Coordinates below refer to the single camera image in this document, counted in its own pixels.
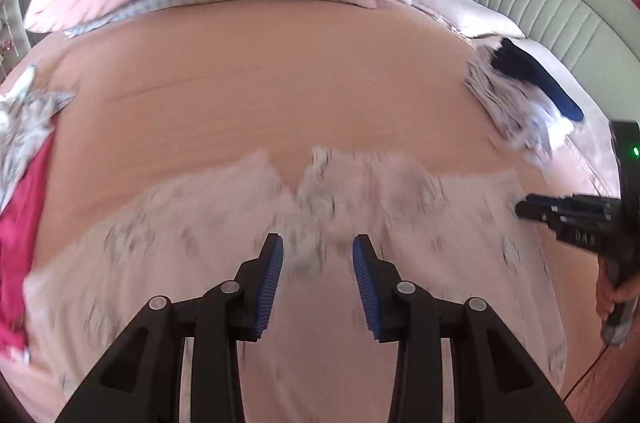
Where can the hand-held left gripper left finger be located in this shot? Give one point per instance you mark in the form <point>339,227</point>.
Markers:
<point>270,283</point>

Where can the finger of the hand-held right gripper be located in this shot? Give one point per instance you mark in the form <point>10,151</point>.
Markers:
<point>575,205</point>
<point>585,233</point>

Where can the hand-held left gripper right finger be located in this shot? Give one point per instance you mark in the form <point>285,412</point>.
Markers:
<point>362,283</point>

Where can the pink cartoon print pajama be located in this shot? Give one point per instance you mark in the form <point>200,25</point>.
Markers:
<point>320,378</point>

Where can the person's right forearm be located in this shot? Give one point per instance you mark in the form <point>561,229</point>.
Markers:
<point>607,368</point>

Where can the pile of mixed clothes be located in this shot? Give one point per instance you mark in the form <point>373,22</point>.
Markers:
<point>20,228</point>

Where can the person's right hand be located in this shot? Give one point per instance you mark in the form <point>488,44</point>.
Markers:
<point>607,300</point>

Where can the white folded cloth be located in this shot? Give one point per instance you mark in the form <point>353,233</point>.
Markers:
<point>505,108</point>

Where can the white printed crumpled garment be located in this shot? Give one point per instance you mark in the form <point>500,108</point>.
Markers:
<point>25,123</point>

